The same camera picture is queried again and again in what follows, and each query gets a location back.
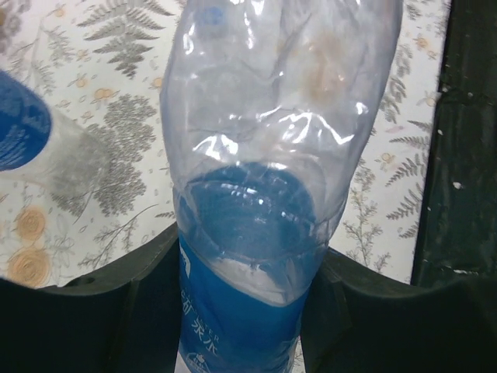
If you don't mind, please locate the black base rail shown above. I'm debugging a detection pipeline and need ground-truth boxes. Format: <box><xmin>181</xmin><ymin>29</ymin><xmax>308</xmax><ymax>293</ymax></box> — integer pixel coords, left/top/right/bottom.
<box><xmin>411</xmin><ymin>1</ymin><xmax>496</xmax><ymax>288</ymax></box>

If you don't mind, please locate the blue bottle cap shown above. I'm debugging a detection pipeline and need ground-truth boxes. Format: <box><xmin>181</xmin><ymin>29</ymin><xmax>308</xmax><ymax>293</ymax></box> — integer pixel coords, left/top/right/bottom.
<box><xmin>195</xmin><ymin>5</ymin><xmax>228</xmax><ymax>39</ymax></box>

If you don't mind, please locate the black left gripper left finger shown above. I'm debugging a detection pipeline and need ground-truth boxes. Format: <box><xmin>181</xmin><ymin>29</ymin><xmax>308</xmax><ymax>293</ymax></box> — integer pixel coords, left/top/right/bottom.
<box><xmin>1</xmin><ymin>225</ymin><xmax>182</xmax><ymax>372</ymax></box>

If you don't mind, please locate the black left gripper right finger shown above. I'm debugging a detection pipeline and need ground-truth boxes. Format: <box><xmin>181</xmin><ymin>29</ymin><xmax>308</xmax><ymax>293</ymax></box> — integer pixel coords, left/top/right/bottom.
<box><xmin>301</xmin><ymin>249</ymin><xmax>496</xmax><ymax>372</ymax></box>

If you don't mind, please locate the floral tablecloth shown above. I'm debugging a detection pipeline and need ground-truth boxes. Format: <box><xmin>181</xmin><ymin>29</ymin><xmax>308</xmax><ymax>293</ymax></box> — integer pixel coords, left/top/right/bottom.
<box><xmin>1</xmin><ymin>1</ymin><xmax>450</xmax><ymax>288</ymax></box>

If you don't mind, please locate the blue label water bottle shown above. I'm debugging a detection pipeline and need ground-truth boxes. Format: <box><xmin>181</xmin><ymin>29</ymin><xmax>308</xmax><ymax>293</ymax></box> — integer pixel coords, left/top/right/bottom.
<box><xmin>160</xmin><ymin>0</ymin><xmax>403</xmax><ymax>372</ymax></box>
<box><xmin>1</xmin><ymin>71</ymin><xmax>110</xmax><ymax>197</ymax></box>

